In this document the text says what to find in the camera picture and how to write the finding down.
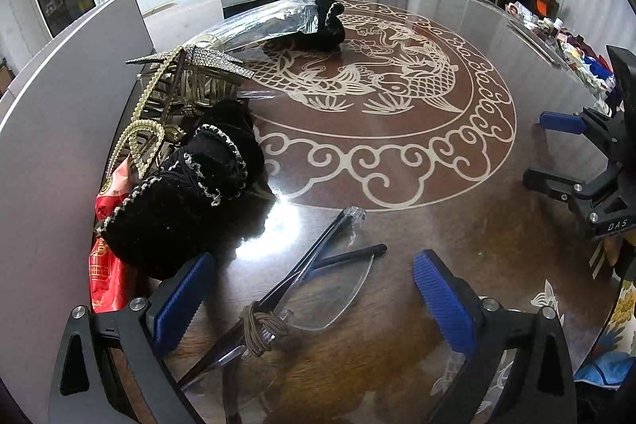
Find gold rhinestone hair claw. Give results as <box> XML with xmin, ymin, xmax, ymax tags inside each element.
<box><xmin>124</xmin><ymin>45</ymin><xmax>256</xmax><ymax>119</ymax></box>

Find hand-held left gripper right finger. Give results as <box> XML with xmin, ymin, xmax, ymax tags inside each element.
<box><xmin>412</xmin><ymin>249</ymin><xmax>580</xmax><ymax>424</ymax></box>

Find floral cloth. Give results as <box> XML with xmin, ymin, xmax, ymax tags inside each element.
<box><xmin>574</xmin><ymin>277</ymin><xmax>636</xmax><ymax>392</ymax></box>

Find clear bag of cotton swabs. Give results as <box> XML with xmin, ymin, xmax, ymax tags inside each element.
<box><xmin>181</xmin><ymin>0</ymin><xmax>321</xmax><ymax>57</ymax></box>

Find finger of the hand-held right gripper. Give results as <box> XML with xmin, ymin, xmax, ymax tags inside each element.
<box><xmin>540</xmin><ymin>110</ymin><xmax>618</xmax><ymax>157</ymax></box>
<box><xmin>523</xmin><ymin>168</ymin><xmax>604</xmax><ymax>207</ymax></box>

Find red packet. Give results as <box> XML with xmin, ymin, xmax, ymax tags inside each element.
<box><xmin>88</xmin><ymin>156</ymin><xmax>137</xmax><ymax>314</ymax></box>

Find tan elastic hair tie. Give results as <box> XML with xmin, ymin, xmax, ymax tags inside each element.
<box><xmin>241</xmin><ymin>302</ymin><xmax>289</xmax><ymax>358</ymax></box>

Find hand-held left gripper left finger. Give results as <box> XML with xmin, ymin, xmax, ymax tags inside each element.
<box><xmin>48</xmin><ymin>252</ymin><xmax>217</xmax><ymax>424</ymax></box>

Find rimless glasses with black temples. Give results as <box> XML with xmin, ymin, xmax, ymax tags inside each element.
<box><xmin>176</xmin><ymin>205</ymin><xmax>388</xmax><ymax>424</ymax></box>

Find pearl hair clip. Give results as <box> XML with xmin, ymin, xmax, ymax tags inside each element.
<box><xmin>107</xmin><ymin>48</ymin><xmax>186</xmax><ymax>181</ymax></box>

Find pile of colourful small clutter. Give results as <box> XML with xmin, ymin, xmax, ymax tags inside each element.
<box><xmin>504</xmin><ymin>0</ymin><xmax>619</xmax><ymax>102</ymax></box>

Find white door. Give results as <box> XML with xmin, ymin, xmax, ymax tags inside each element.
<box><xmin>6</xmin><ymin>0</ymin><xmax>38</xmax><ymax>72</ymax></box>

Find black beaded velvet scrunchie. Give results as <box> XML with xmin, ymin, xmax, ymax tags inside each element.
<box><xmin>263</xmin><ymin>0</ymin><xmax>346</xmax><ymax>54</ymax></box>
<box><xmin>189</xmin><ymin>100</ymin><xmax>266</xmax><ymax>206</ymax></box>
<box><xmin>97</xmin><ymin>156</ymin><xmax>249</xmax><ymax>281</ymax></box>

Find wooden desktop with fish pattern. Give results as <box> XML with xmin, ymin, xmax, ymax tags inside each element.
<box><xmin>94</xmin><ymin>0</ymin><xmax>627</xmax><ymax>424</ymax></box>

